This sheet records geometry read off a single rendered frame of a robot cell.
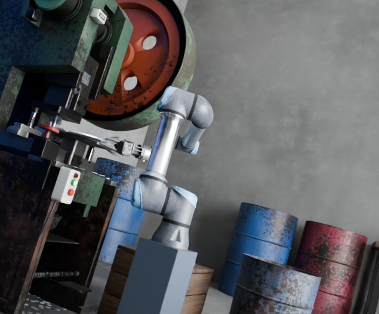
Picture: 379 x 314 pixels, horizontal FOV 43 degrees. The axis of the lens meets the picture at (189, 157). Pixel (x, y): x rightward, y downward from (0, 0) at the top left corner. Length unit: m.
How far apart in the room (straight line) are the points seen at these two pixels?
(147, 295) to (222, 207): 3.55
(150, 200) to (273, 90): 3.84
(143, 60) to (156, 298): 1.34
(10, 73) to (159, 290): 1.18
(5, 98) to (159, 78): 0.77
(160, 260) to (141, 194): 0.26
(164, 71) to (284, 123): 3.03
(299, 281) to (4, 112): 1.60
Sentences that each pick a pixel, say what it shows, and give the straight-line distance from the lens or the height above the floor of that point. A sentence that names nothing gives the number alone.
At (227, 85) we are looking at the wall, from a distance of 5.69.
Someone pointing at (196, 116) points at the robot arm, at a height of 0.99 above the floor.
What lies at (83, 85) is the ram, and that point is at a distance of 2.33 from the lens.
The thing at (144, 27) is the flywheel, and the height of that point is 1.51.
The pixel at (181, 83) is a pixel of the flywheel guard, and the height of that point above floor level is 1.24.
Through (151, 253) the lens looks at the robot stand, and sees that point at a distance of 1.89.
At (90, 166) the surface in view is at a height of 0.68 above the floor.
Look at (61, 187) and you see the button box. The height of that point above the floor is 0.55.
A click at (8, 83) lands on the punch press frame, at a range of 2.33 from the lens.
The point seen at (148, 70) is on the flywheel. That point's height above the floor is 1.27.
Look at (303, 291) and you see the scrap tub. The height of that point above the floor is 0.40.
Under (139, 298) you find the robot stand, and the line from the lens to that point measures 1.91.
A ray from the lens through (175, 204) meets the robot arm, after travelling 1.89.
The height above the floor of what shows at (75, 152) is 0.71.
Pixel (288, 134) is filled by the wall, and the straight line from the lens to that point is 5.38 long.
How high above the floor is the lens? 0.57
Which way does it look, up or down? 7 degrees up
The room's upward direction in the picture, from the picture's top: 17 degrees clockwise
